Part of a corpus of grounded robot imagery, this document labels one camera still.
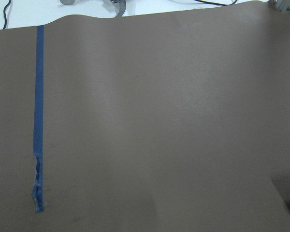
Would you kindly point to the reacher grabber stick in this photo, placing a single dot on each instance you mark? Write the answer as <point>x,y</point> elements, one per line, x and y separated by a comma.
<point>119,4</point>

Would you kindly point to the brown paper table cover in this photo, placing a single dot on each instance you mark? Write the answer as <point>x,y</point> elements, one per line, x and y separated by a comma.
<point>168,122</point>

